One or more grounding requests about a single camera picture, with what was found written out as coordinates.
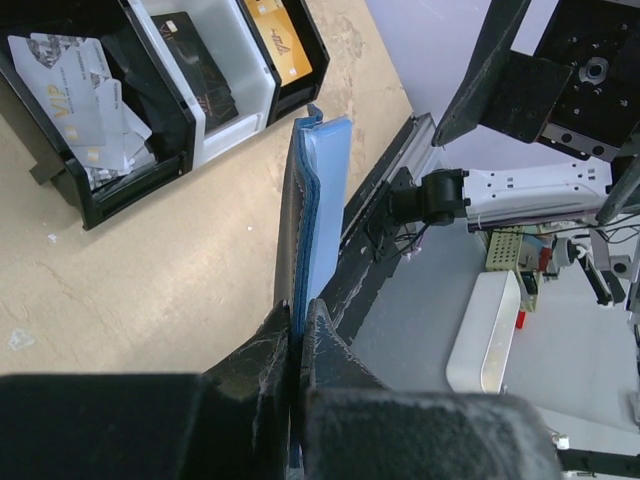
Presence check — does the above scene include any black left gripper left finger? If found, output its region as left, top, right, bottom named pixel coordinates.
left=1, top=304, right=290, bottom=479

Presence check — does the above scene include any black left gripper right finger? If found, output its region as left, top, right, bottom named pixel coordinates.
left=300, top=299, right=562, bottom=479

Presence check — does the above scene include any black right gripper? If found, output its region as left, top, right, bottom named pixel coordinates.
left=432, top=0, right=639, bottom=225

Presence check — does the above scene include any blue leather card holder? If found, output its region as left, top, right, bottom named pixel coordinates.
left=274, top=104, right=353, bottom=469

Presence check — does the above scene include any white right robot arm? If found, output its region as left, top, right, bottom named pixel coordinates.
left=388, top=1, right=639, bottom=230

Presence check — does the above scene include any black bin with gold cards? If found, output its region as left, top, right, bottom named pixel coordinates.
left=239, top=0, right=330, bottom=125

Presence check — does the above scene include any pile of gold cards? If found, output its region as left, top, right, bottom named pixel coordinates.
left=245, top=0, right=313, bottom=86

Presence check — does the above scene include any pile of black cards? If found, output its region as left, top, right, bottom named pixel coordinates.
left=152, top=11, right=239, bottom=132

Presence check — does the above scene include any white oblong tray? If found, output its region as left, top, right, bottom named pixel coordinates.
left=446, top=271, right=521, bottom=394

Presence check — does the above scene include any green perforated basket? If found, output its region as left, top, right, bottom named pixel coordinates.
left=485, top=227, right=542, bottom=313

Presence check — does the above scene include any white middle bin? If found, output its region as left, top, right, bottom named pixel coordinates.
left=130, top=1, right=276, bottom=169

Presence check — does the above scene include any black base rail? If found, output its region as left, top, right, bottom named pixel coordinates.
left=320, top=167, right=413, bottom=345

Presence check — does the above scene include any aluminium frame rail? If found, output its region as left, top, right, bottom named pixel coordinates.
left=340, top=113, right=446, bottom=249

